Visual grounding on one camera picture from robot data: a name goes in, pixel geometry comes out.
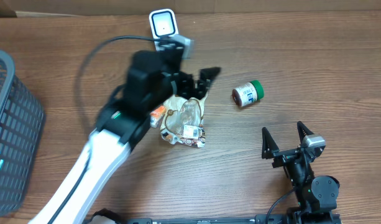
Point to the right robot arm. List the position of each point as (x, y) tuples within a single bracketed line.
[(316, 195)]

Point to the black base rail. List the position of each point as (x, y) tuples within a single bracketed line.
[(107, 216)]

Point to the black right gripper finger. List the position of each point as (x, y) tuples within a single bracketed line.
[(269, 146), (304, 133)]

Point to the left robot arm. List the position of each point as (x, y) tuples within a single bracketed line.
[(152, 78)]

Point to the grey plastic mesh basket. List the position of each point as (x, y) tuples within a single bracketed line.
[(22, 120)]

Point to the beige snack pouch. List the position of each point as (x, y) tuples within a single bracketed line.
[(183, 122)]

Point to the small orange box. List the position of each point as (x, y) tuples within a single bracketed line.
[(157, 116)]

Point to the green lid jar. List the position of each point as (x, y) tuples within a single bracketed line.
[(248, 93)]

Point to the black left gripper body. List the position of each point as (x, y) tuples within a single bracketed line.
[(183, 84)]

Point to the white barcode scanner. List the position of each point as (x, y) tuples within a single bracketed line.
[(163, 23)]

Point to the brown cardboard backdrop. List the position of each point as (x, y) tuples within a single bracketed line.
[(10, 8)]

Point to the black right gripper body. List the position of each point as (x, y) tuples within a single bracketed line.
[(283, 158)]

